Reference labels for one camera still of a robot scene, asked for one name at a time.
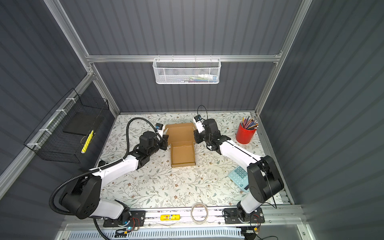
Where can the red metal pencil cup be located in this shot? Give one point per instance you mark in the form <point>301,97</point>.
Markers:
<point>244,136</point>

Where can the teal calculator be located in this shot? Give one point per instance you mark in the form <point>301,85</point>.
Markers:
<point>240,177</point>

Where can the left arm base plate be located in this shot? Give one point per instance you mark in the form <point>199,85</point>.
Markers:
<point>128,219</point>

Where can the black wire mesh basket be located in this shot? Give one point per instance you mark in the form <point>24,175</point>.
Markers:
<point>67,135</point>

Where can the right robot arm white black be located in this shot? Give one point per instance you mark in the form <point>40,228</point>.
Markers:
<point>264,177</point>

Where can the brown cardboard box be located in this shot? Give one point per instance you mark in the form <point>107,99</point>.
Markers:
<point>181,139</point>

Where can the bundle of coloured pencils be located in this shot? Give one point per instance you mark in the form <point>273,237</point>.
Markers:
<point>249,123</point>

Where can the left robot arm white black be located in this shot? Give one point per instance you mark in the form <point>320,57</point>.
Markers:
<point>81,196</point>

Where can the white wire mesh basket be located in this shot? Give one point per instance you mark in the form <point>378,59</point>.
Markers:
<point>168,72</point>

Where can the markers in white basket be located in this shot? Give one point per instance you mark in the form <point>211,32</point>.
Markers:
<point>204,78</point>

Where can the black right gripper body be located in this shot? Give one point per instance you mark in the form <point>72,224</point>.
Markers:
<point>202,137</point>

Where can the yellow spirit level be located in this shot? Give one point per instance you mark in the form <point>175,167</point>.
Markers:
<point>170,217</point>

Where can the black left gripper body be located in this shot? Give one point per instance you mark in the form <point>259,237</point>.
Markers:
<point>158,145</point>

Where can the black stapler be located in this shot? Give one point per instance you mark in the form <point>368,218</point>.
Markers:
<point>101,164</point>

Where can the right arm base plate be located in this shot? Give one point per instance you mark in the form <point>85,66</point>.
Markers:
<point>239,216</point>

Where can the black foam pad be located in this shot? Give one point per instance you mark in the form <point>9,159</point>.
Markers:
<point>82,123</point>

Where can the clear tape roll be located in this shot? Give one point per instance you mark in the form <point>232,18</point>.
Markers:
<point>199,213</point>

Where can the yellow striped tool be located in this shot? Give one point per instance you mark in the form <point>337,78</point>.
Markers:
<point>87,143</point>

